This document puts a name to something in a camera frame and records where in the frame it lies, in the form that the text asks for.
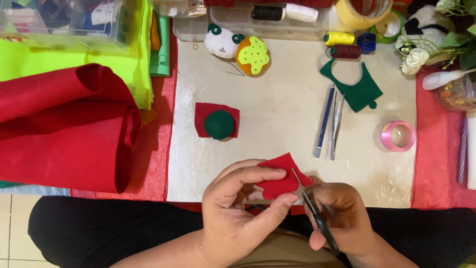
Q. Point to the panda plush toy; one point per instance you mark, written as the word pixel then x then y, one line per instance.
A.
pixel 427 24

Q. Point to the purple twisted stick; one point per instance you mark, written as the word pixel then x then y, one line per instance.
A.
pixel 462 152

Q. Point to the small blue sharpener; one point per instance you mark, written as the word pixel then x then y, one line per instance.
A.
pixel 367 43

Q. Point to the yellow tape roll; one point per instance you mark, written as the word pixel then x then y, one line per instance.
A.
pixel 347 16

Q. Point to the orange felt sheet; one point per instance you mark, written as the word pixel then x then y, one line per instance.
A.
pixel 154 35

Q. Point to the orange felt cookie, yellow icing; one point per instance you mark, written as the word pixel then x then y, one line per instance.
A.
pixel 253 56

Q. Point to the person's tan shirt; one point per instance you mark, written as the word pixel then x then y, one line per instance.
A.
pixel 286 253

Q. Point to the yellow thread spool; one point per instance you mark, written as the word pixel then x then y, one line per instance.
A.
pixel 340 38

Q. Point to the mint green felt sheets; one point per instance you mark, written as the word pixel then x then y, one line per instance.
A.
pixel 160 56

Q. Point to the red felt square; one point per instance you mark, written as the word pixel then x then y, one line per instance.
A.
pixel 202 119

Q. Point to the person's black trousers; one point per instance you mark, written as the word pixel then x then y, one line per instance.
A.
pixel 111 230

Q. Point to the white thread spool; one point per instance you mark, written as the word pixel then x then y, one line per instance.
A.
pixel 301 12

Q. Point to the dark green felt scrap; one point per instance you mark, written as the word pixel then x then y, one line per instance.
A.
pixel 359 91

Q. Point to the small clear compartment box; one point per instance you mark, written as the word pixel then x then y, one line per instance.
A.
pixel 187 31

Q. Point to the small red felt piece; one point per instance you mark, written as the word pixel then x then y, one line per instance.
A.
pixel 282 178

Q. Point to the pink ribbon roll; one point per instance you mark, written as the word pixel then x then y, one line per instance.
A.
pixel 386 137

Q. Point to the dark green felt circle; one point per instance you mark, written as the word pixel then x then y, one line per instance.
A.
pixel 219 124

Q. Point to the black thread spool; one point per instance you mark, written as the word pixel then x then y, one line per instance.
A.
pixel 266 12

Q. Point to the silver tweezers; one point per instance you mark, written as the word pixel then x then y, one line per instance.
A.
pixel 336 126

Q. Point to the green ribbon roll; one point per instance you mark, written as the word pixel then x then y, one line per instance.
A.
pixel 388 31

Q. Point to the needle with dark thread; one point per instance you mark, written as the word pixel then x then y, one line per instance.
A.
pixel 228 63

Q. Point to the white work mat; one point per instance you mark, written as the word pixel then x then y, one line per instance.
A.
pixel 279 104

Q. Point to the white felt panda head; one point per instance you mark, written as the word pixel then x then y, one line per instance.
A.
pixel 221 44

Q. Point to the person's right hand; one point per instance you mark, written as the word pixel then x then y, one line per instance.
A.
pixel 346 219

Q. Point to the blue pen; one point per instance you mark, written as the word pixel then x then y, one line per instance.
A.
pixel 325 119

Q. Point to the red tablecloth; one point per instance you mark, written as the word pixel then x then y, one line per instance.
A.
pixel 156 149

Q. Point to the white artificial flower bouquet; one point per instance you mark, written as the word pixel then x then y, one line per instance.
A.
pixel 414 59

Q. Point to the clear plastic storage container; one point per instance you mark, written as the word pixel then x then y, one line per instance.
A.
pixel 55 22

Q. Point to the white cylinder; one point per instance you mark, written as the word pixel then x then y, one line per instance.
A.
pixel 472 149

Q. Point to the clear plastic thread box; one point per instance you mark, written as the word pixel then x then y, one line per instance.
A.
pixel 230 26

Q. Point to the neon green felt sheet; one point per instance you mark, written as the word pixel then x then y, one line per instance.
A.
pixel 122 63

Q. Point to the person's left hand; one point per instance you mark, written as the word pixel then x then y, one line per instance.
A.
pixel 227 216

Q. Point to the maroon thread spool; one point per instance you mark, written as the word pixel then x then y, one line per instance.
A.
pixel 346 51

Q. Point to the glass jar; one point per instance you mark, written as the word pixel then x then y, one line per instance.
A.
pixel 455 95

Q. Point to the red felt roll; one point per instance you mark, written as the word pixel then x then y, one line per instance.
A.
pixel 67 149

